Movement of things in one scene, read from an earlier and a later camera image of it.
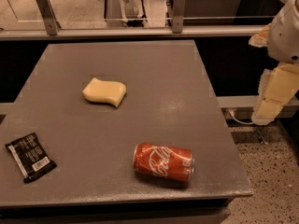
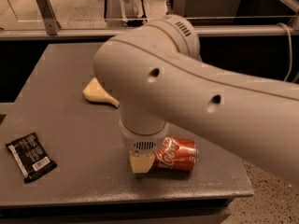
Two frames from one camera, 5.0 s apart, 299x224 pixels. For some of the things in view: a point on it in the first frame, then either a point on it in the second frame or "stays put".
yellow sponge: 111,91 stays put
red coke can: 175,164 stays put
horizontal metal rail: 129,34 stays put
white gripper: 286,38 to 144,141
